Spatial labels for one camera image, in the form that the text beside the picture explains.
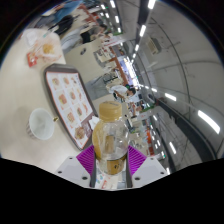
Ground clear yellow-capped drink bottle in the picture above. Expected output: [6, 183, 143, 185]
[91, 100, 131, 177]

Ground brown tray with paper liner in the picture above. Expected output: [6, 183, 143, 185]
[43, 63, 101, 152]

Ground ceiling air conditioning unit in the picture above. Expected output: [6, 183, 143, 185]
[146, 37, 163, 56]

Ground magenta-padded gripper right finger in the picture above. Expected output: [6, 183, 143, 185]
[125, 145, 169, 190]

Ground white napkin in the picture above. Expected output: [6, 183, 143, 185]
[88, 115, 101, 131]

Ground black backpack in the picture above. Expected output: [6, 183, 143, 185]
[54, 14, 76, 36]

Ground white paper card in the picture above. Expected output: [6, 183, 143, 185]
[24, 30, 40, 47]

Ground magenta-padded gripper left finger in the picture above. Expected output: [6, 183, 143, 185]
[54, 144, 98, 189]

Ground small red sauce packet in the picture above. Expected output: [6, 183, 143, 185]
[26, 52, 39, 68]

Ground white paper cup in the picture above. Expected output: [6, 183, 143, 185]
[25, 107, 59, 141]

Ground beige wooden chair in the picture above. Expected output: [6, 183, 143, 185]
[64, 41, 108, 88]

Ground ceiling light strips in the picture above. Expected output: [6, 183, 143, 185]
[99, 0, 222, 156]

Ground clear bag of fried food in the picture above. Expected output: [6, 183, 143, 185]
[34, 36, 64, 63]

